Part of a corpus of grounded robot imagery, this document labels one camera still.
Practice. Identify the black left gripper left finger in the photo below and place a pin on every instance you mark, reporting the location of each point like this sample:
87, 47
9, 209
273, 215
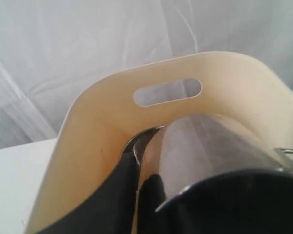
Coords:
110, 209

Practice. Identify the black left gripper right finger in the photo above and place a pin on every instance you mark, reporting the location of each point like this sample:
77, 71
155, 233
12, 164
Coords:
241, 202

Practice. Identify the cream bin with circle mark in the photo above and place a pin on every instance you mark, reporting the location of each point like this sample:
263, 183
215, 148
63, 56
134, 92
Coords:
105, 117

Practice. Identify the white backdrop curtain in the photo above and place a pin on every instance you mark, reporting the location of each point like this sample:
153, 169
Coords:
51, 50

